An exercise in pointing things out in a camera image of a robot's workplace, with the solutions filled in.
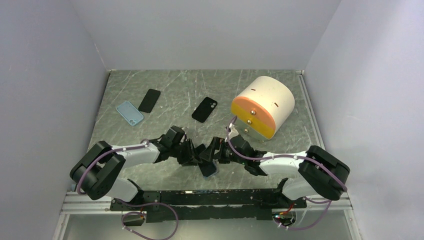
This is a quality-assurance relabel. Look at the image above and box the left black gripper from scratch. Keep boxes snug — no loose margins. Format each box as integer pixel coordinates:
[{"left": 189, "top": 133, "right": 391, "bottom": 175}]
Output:
[{"left": 170, "top": 138, "right": 203, "bottom": 167}]

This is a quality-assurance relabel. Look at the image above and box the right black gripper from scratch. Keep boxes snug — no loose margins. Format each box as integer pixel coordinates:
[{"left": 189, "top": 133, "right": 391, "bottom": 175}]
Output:
[{"left": 198, "top": 136, "right": 246, "bottom": 166}]

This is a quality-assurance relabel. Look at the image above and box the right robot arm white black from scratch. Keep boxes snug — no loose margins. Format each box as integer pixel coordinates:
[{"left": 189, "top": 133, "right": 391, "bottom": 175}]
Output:
[{"left": 196, "top": 135, "right": 351, "bottom": 208}]

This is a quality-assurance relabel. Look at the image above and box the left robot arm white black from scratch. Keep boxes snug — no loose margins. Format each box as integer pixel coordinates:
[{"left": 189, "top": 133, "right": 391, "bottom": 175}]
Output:
[{"left": 69, "top": 125, "right": 202, "bottom": 210}]

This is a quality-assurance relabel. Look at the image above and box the light blue phone case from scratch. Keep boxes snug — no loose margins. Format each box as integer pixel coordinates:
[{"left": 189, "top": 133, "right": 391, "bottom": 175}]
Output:
[{"left": 116, "top": 101, "right": 144, "bottom": 126}]

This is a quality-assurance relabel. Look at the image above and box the black phone face down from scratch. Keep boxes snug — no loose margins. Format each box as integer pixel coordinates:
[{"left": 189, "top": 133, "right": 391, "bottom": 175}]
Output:
[{"left": 137, "top": 89, "right": 161, "bottom": 113}]

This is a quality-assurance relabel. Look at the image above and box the white cylinder orange yellow face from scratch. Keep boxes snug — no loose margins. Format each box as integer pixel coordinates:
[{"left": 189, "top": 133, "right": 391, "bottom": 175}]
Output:
[{"left": 230, "top": 76, "right": 295, "bottom": 141}]

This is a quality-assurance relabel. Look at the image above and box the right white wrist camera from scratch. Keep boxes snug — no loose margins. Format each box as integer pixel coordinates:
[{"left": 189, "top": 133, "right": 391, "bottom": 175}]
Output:
[{"left": 226, "top": 123, "right": 239, "bottom": 139}]

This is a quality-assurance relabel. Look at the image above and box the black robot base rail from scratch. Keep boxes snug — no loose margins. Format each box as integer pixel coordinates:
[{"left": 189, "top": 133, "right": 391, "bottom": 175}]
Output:
[{"left": 110, "top": 188, "right": 307, "bottom": 223}]

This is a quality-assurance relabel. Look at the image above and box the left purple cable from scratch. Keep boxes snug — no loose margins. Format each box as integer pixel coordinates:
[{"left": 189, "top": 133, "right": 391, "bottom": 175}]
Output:
[{"left": 76, "top": 139, "right": 150, "bottom": 196}]

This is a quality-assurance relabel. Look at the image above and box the purple cable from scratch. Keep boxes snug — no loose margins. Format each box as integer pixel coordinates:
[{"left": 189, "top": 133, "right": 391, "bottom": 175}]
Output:
[
  {"left": 76, "top": 139, "right": 150, "bottom": 196},
  {"left": 225, "top": 115, "right": 349, "bottom": 193}
]

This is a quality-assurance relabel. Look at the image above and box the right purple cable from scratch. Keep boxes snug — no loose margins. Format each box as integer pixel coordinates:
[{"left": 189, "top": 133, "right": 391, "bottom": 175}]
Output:
[{"left": 225, "top": 115, "right": 349, "bottom": 193}]

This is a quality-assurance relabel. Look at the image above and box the aluminium frame rail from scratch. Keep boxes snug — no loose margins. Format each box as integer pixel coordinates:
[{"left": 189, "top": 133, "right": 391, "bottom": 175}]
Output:
[{"left": 60, "top": 191, "right": 112, "bottom": 215}]

